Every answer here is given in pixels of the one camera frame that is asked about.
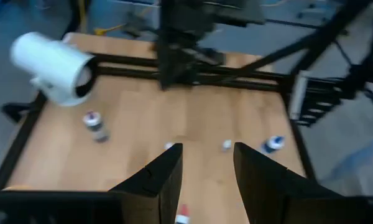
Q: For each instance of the black aluminium table frame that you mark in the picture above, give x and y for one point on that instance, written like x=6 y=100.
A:
x=124 y=72

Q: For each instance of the small white-capped dropper bottle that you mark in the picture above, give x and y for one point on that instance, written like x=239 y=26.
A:
x=227 y=145

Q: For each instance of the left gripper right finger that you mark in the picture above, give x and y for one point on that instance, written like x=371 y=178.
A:
x=267 y=199

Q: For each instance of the large purple food coloring bottle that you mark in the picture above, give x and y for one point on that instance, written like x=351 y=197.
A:
x=96 y=127

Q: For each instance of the white cylindrical lamp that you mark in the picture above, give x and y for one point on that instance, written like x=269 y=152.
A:
x=49 y=62

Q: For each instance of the blue-ringed bottle cap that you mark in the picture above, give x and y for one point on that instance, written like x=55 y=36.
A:
x=274 y=143

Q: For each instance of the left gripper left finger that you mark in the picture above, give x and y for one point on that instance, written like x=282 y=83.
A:
x=155 y=193

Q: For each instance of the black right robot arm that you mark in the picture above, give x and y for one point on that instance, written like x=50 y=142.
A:
x=177 y=46

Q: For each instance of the large pink food coloring bottle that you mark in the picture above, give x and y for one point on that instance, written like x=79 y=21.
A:
x=182 y=217

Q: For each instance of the silver aluminium bracket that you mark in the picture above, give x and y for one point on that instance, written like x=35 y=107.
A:
x=298 y=96

